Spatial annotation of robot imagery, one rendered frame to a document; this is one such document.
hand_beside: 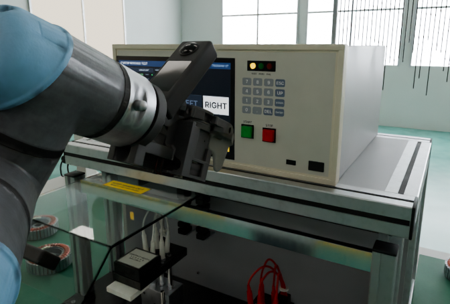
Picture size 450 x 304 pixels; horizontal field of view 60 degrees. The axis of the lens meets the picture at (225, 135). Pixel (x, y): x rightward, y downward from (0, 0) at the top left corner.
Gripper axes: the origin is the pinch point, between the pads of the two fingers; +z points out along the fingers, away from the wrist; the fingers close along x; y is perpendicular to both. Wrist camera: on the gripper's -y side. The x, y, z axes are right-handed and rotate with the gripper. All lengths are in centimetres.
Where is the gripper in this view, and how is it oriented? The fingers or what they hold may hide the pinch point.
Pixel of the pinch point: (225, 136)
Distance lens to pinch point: 56.7
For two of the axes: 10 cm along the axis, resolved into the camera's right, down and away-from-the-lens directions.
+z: 4.5, 2.3, 8.6
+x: 8.7, 1.1, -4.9
